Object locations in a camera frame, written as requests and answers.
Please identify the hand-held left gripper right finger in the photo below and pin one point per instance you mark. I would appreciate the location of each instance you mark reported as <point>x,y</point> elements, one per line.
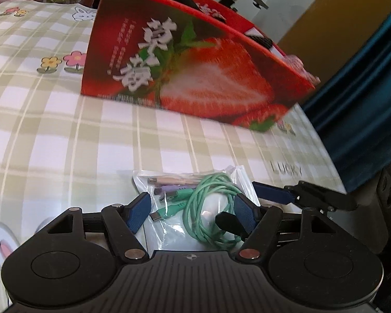
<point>246,215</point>

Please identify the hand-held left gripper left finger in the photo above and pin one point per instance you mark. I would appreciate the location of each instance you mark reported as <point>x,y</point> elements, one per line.
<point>138,213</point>

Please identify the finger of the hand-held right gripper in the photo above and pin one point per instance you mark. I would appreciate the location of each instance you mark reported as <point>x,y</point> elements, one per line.
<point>273,194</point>
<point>228,223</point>

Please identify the clear plastic bag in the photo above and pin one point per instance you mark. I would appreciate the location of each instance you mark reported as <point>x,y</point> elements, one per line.
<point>176,231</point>

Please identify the pink knitted cloth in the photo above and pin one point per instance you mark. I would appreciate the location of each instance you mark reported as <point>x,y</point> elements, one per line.
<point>296,63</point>

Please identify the red strawberry print box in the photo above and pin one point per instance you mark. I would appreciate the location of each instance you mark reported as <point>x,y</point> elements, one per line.
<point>198,71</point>

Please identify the blue curtain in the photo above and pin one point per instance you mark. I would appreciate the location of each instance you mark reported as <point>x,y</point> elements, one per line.
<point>361,97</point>

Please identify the green checked tablecloth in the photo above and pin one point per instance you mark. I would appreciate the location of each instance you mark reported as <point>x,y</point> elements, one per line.
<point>52,137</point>

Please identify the brown wooden panel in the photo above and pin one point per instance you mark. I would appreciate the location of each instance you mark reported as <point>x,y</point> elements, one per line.
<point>329,13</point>

